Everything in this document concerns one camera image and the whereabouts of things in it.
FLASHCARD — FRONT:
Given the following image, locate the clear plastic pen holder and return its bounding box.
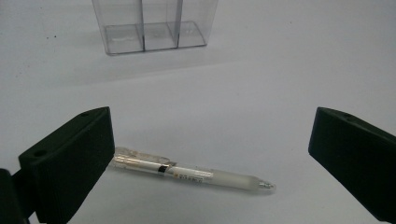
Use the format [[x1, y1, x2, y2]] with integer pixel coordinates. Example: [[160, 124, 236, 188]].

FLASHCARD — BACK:
[[91, 0, 219, 57]]

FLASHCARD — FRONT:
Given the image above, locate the white translucent pen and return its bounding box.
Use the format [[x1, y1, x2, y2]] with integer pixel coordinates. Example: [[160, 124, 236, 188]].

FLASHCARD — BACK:
[[112, 146, 277, 194]]

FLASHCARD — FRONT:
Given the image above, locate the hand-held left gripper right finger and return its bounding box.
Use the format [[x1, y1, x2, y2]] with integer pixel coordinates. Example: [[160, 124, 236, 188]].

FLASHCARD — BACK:
[[307, 106, 396, 224]]

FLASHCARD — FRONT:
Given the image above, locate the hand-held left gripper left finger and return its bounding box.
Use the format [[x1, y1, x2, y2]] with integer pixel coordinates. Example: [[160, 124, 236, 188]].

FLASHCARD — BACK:
[[18, 105, 116, 224]]

